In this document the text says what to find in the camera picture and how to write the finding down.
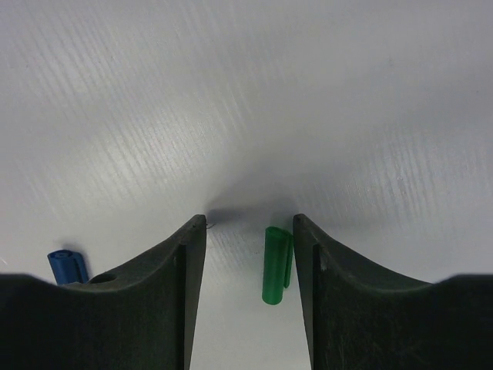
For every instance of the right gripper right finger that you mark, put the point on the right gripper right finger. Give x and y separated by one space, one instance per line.
361 315

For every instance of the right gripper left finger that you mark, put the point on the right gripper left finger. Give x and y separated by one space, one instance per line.
139 315

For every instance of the blue pen cap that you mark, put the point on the blue pen cap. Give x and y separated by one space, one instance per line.
68 267

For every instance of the green pen cap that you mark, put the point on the green pen cap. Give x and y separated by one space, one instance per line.
277 264

